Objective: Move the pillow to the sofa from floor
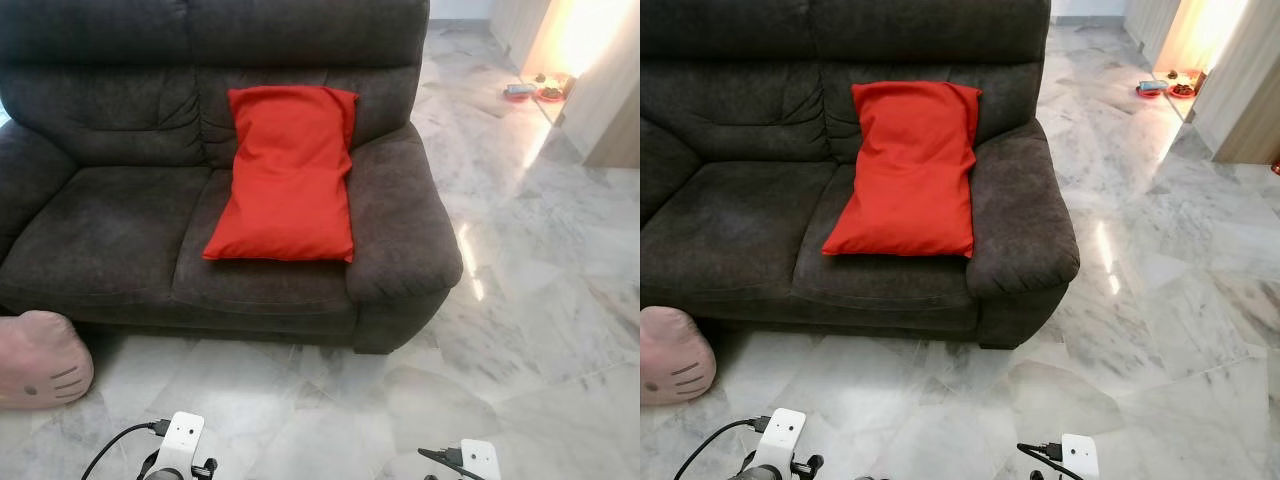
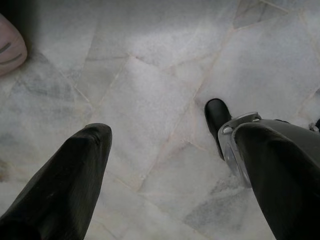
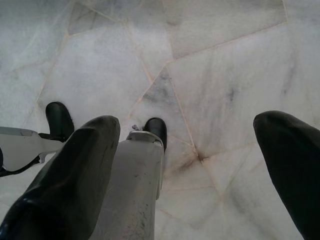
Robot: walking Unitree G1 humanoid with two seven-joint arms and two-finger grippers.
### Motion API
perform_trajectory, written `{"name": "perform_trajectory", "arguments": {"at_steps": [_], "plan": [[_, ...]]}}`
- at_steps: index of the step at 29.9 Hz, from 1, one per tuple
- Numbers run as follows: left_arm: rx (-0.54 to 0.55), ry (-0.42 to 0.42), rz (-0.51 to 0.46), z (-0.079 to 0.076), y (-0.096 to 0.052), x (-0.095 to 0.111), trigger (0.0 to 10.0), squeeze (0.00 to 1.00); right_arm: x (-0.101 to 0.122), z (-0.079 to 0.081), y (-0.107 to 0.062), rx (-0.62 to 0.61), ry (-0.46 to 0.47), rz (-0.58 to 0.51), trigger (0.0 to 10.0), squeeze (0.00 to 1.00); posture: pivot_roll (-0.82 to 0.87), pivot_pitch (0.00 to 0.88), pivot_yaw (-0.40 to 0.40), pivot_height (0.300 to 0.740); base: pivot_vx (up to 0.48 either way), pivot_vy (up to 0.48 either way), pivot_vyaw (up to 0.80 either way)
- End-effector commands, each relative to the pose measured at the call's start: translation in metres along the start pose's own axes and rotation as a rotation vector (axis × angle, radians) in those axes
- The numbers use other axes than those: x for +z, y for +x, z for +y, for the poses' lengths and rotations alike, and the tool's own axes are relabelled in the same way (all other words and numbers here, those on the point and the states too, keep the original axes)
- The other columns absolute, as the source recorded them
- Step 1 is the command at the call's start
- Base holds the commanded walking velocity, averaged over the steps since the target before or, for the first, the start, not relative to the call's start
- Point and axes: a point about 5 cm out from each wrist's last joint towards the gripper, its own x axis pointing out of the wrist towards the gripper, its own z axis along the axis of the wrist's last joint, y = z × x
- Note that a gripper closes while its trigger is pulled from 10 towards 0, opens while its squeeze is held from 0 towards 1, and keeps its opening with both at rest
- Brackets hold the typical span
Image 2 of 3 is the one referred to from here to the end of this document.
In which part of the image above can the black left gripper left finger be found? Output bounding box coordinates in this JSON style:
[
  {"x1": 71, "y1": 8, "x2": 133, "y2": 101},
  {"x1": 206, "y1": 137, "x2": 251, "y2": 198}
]
[{"x1": 0, "y1": 122, "x2": 113, "y2": 240}]

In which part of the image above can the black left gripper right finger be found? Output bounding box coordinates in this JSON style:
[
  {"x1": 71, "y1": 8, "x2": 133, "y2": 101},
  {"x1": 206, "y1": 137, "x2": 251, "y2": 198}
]
[{"x1": 231, "y1": 119, "x2": 320, "y2": 240}]

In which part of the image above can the pale pink pillow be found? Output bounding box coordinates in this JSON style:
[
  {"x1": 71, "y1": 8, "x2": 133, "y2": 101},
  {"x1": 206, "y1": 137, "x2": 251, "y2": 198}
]
[{"x1": 0, "y1": 13, "x2": 28, "y2": 77}]

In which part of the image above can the black robot left foot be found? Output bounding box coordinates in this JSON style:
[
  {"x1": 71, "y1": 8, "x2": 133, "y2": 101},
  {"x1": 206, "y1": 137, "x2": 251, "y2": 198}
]
[{"x1": 204, "y1": 98, "x2": 232, "y2": 161}]

